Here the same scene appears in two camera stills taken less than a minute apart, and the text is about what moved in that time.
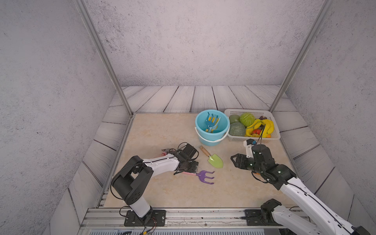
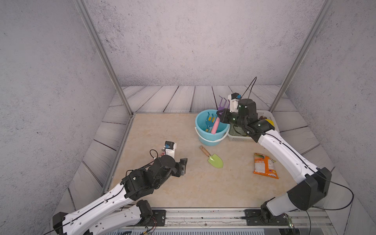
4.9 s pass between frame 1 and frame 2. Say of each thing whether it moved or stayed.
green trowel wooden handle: stayed
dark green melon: stayed
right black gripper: moved
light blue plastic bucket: stayed
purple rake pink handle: moved
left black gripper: moved
